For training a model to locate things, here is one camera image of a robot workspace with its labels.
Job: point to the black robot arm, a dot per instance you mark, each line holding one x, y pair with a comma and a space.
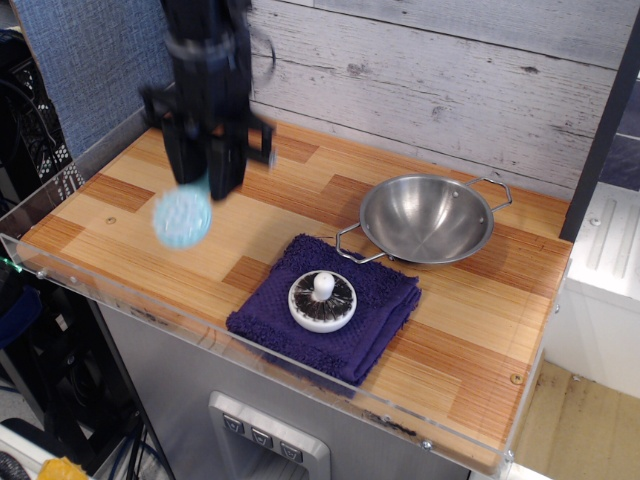
204, 19

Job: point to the dark grey right post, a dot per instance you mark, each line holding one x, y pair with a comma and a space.
615, 106

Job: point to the white mushroom toy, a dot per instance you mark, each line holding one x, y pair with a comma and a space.
322, 301

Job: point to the black plastic crate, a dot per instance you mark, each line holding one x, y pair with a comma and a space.
33, 148

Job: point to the light blue scrubber brush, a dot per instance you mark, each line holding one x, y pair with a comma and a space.
182, 215

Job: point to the stainless steel two-handled pan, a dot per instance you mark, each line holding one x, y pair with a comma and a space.
426, 219

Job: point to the clear acrylic table guard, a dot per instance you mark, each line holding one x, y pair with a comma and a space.
447, 395

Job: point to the purple folded cloth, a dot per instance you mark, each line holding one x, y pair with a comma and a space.
385, 300

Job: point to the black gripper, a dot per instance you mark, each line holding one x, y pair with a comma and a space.
206, 118

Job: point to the white ribbed block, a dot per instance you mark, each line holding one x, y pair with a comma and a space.
605, 254

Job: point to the silver control panel with buttons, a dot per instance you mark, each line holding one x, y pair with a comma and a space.
260, 440

